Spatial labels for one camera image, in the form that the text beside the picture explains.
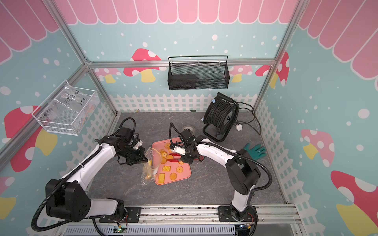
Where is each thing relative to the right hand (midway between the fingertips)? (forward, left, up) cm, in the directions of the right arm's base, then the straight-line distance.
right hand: (186, 156), depth 88 cm
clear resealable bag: (+2, +21, -7) cm, 23 cm away
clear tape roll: (+24, -3, -4) cm, 25 cm away
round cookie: (-10, +8, -7) cm, 14 cm away
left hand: (-7, +21, +6) cm, 23 cm away
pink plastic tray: (-5, +10, -6) cm, 13 cm away
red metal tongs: (+4, +7, -5) cm, 9 cm away
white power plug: (+25, -37, -3) cm, 45 cm away
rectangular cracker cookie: (-11, +15, -6) cm, 19 cm away
